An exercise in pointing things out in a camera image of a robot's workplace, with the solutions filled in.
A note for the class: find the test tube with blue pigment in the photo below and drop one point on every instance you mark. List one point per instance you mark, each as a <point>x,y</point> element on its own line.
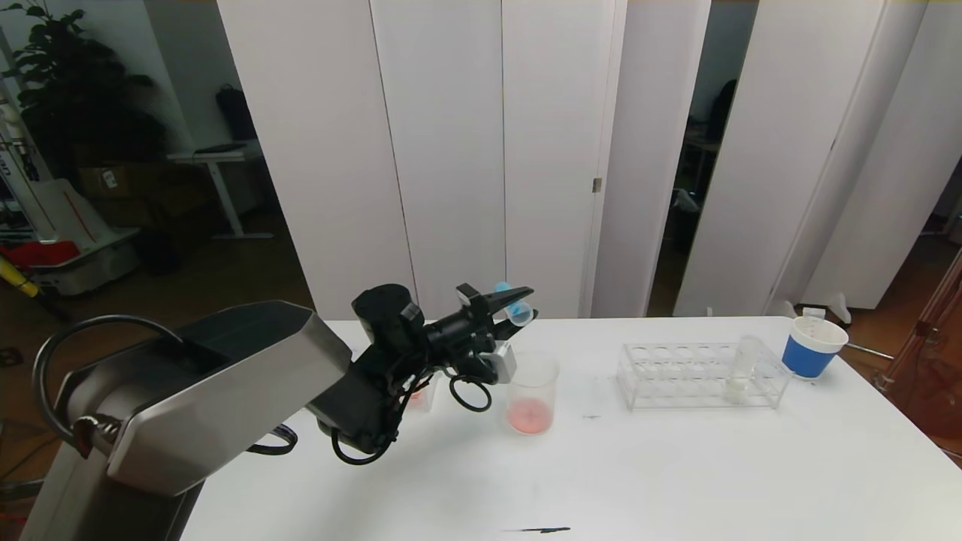
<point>522,314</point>

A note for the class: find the white machine base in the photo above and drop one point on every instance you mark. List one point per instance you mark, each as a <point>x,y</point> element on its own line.
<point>83,225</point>

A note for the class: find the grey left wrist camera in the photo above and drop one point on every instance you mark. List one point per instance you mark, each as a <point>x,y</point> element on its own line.
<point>505,362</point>

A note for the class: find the paper cup with blue band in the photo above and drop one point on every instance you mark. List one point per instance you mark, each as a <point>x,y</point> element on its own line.
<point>806,359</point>

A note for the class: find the test tube with pale yellow pigment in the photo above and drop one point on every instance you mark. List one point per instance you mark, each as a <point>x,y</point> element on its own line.
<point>738,385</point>

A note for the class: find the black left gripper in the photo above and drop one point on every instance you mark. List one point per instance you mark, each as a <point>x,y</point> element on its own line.
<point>478,311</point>

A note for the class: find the black backpack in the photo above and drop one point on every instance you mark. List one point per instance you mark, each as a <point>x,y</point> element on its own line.
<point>235,114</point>

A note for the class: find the white partition foot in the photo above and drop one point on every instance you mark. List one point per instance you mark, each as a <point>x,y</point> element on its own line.
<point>833,306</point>

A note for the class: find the brown cardboard box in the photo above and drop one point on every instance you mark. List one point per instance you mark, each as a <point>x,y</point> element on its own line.
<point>113,182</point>

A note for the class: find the white machine column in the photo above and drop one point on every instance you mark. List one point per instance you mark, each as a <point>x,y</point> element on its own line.
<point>19,165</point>

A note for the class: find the clear acrylic test tube rack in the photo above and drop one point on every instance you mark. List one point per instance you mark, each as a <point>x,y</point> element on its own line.
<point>695,376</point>
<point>427,394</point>

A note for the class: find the yellow tool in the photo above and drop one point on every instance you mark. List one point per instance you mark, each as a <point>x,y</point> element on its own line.
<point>19,278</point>

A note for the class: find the white partition panel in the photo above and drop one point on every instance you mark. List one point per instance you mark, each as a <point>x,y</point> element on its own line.
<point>552,150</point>
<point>909,188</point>
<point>451,150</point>
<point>774,150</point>
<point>316,150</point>
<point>646,150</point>
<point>848,150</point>

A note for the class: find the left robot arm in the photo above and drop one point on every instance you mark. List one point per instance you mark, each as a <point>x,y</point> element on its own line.
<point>225,391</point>

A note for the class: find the white standing desk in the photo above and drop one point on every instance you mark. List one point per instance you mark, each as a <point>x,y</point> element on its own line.
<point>218,156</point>

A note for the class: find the brown metal stand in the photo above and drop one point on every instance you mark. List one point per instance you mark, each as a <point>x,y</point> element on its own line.
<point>932,398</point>

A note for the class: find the clear plastic beaker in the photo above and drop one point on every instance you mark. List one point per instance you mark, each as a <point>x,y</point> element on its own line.
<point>532,417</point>

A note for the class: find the grey metal rod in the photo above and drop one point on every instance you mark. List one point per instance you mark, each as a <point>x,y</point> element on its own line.
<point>868,352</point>

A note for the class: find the dark green potted plant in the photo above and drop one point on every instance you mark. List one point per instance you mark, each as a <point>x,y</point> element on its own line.
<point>68,90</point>

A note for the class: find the test tube with red pigment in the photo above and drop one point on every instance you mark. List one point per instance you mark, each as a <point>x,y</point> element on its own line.
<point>415,398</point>
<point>813,319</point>

